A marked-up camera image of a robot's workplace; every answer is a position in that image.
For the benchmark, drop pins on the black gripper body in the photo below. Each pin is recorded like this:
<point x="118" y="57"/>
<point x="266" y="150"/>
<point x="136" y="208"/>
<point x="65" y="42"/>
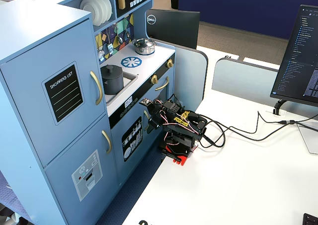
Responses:
<point x="154" y="117"/>

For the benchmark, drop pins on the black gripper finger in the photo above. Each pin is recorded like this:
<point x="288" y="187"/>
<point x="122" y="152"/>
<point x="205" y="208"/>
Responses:
<point x="151" y="125"/>
<point x="158" y="123"/>

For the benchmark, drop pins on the dark gray pot lid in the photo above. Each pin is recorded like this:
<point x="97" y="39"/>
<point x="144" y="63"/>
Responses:
<point x="111" y="69"/>

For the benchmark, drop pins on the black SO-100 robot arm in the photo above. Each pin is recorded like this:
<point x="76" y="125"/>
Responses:
<point x="182" y="135"/>

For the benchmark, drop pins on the red robot base clamp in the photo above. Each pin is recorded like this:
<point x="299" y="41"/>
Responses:
<point x="181" y="156"/>

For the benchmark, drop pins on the silver pot lid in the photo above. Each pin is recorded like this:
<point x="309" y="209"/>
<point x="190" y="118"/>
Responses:
<point x="142" y="43"/>

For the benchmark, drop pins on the gold stove knob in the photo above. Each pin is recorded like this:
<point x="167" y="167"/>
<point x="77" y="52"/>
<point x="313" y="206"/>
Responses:
<point x="170" y="63"/>
<point x="154" y="79"/>

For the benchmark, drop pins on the gray-blue desk divider panel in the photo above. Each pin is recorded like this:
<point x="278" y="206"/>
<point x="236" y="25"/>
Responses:
<point x="188" y="71"/>
<point x="243" y="81"/>

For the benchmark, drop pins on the dark gray toy pot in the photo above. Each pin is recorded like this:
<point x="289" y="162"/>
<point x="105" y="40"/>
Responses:
<point x="113" y="83"/>

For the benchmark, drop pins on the toy spatula utensil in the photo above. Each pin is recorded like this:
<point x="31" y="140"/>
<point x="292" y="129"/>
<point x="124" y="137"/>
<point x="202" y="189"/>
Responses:
<point x="110" y="48"/>

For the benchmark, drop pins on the toy spoon utensil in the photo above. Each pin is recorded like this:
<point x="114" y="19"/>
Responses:
<point x="120" y="39"/>

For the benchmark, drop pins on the toy strainer utensil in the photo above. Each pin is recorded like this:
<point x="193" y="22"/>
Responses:
<point x="100" y="53"/>

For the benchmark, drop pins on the black Dell monitor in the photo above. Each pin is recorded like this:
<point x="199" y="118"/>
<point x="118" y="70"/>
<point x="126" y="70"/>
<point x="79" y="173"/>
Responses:
<point x="174" y="27"/>

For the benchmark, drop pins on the light blue toy kitchen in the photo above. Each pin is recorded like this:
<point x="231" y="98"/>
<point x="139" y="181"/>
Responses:
<point x="62" y="148"/>

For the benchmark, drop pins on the white toy plate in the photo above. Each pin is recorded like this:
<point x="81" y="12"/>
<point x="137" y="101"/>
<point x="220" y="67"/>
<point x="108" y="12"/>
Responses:
<point x="87" y="7"/>
<point x="102" y="10"/>
<point x="109" y="7"/>

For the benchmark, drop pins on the dark blue office partition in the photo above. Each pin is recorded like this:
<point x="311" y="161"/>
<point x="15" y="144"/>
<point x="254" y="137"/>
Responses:
<point x="248" y="6"/>

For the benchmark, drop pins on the monitor with lit screen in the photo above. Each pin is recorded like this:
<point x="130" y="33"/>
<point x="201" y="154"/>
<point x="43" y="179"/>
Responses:
<point x="298" y="56"/>

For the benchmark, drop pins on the gray monitor stand base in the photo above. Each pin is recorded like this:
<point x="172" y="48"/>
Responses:
<point x="308" y="139"/>

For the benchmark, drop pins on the black keyboard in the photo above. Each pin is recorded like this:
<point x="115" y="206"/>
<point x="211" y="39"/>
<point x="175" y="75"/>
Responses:
<point x="311" y="220"/>

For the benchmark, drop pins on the small camera circuit board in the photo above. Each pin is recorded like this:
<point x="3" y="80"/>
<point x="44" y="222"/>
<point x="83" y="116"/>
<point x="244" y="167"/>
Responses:
<point x="145" y="101"/>

